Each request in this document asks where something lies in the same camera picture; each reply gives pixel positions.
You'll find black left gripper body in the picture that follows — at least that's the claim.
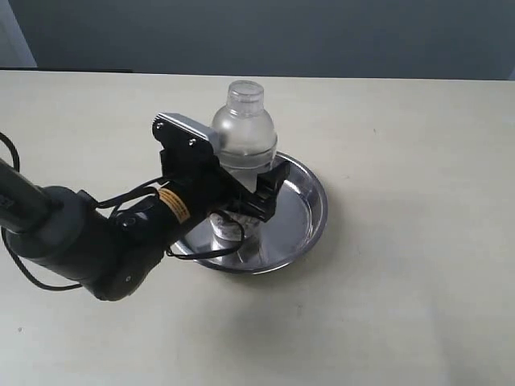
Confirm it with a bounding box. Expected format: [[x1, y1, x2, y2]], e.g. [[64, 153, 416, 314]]
[[152, 122, 258, 241]]

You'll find clear plastic shaker bottle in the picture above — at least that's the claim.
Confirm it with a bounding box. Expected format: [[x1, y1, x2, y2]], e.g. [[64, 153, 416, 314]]
[[209, 80, 279, 247]]

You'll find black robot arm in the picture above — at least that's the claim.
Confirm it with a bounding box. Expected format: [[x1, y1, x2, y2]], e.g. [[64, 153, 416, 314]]
[[1, 113, 290, 302]]

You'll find round stainless steel pan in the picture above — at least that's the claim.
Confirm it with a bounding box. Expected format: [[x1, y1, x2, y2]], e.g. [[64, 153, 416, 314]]
[[176, 151, 329, 277]]

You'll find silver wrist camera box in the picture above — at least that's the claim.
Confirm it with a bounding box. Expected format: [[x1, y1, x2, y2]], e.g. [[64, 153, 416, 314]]
[[154, 113, 221, 154]]

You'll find black cable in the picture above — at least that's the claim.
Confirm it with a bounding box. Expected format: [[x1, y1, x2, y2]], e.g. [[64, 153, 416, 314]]
[[0, 130, 249, 290]]

